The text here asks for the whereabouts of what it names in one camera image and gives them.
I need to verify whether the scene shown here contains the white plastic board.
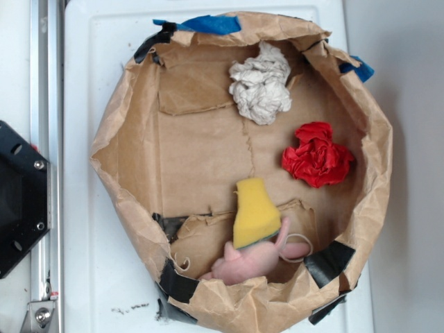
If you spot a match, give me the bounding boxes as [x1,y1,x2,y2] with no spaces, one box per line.
[62,3,375,333]

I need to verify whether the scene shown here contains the yellow sponge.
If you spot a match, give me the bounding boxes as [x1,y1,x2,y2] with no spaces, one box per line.
[233,178,281,249]

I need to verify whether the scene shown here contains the crumpled red paper ball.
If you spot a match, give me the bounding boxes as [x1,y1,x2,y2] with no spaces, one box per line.
[281,121,355,188]

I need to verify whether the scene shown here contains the pink plush toy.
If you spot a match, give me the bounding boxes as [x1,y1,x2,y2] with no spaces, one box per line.
[199,217,314,286]

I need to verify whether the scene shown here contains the white paper ball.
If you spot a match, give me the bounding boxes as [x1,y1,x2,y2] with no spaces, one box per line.
[228,41,292,126]

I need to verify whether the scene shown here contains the aluminium frame rail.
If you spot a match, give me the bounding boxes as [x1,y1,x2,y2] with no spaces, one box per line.
[21,0,67,332]

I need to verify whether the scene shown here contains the brown paper bag bin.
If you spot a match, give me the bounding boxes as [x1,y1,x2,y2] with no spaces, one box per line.
[91,12,393,332]

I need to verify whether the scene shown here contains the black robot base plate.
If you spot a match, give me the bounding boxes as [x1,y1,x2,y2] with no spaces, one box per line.
[1,121,49,278]

